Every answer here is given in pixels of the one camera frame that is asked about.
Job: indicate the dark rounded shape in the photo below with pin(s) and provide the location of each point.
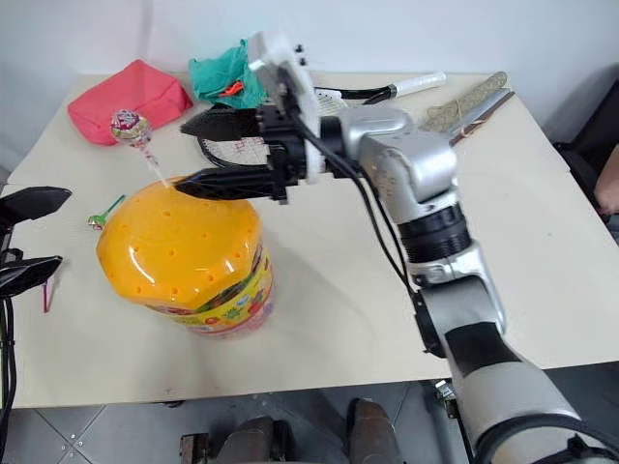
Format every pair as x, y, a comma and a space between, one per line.
256, 442
370, 432

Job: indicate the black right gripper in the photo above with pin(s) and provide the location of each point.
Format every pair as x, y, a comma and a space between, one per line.
285, 154

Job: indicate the badminton racket white grip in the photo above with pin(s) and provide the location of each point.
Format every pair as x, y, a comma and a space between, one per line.
418, 83

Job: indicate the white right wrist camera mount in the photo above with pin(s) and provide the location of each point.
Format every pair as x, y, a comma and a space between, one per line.
285, 63

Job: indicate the black chair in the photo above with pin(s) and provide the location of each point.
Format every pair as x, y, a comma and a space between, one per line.
587, 111

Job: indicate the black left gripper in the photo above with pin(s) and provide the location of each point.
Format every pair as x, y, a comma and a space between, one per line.
7, 255

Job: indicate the black table clamp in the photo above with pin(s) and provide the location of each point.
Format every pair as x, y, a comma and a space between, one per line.
446, 397

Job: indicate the white paper tag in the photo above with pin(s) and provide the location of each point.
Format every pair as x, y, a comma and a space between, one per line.
330, 100

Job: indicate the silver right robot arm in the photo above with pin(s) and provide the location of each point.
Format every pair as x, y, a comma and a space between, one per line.
425, 159

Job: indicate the lollipop with green stick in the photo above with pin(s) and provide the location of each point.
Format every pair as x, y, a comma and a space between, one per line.
104, 215

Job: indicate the pink wrapped lollipop white stick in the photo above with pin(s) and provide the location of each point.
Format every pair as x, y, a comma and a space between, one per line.
129, 126

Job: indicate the red stick on table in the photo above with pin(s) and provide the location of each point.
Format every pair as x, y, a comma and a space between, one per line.
47, 297

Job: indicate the red fabric pouch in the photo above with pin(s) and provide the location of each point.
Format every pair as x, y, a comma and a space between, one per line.
130, 99

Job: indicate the green crumpled cloth bag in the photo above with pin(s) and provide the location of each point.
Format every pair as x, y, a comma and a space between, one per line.
217, 72

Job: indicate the orange-lidded lollipop jar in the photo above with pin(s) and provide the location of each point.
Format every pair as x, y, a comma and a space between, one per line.
179, 251

